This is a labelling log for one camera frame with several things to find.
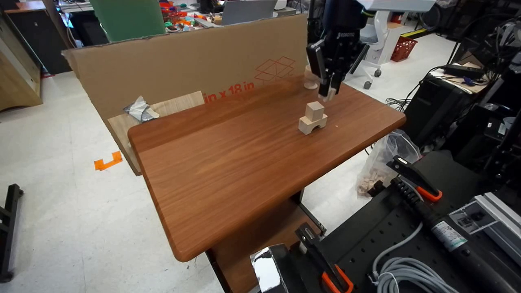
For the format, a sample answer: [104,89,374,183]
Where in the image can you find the aluminium rail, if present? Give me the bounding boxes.
[448,192,521,267]

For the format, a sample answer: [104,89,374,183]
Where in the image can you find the black cable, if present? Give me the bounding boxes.
[384,65,448,112]

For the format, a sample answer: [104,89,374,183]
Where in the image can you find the orange tape mark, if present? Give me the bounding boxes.
[94,151,123,171]

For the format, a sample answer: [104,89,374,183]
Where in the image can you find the black computer case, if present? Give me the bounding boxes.
[402,75,473,148]

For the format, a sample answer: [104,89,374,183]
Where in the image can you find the shiny black box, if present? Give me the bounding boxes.
[250,243,302,293]

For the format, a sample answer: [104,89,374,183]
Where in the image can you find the black stand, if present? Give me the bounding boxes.
[0,184,24,283]

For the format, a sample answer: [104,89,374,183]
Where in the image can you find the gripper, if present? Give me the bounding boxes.
[306,0,370,101]

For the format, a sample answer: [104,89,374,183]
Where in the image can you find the heap of colourful toys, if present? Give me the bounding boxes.
[158,0,223,33]

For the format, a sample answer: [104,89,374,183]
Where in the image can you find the coil of grey cable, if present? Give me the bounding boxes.
[372,222,461,293]

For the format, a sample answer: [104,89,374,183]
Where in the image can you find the black and orange clamp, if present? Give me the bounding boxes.
[295,222,355,293]
[386,155,443,203]

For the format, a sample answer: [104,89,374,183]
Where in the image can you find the wooden arch block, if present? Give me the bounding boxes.
[298,114,328,135]

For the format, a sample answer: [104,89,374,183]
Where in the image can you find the black power strip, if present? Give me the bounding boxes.
[443,64,486,80]

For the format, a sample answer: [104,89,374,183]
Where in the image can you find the dark cabinet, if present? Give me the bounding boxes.
[3,1,73,75]

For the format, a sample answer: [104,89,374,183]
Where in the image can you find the light wooden board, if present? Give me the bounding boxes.
[107,90,205,177]

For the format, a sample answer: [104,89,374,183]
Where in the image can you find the wooden square block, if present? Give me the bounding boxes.
[305,101,326,122]

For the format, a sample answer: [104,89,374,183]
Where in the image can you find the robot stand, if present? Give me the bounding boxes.
[250,150,521,293]

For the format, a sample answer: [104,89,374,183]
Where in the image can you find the light wooden cabinet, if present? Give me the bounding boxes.
[0,10,44,112]

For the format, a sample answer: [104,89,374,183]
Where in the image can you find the white office chair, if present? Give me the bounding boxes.
[349,10,392,90]

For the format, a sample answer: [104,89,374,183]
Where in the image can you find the pale round wooden block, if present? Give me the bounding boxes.
[303,65,320,90]

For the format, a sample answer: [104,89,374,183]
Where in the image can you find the crumpled silver wrapper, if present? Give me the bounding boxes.
[123,96,160,123]

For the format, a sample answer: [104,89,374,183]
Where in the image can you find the black cylinder with label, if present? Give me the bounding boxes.
[390,177,518,293]

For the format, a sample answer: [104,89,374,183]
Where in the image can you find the brown cardboard sheet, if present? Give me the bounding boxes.
[62,14,309,122]

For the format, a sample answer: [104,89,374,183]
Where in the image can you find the plastic bag of wooden blocks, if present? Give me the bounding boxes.
[357,130,422,198]

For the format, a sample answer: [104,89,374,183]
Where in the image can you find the red plastic basket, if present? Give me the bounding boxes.
[390,35,418,63]

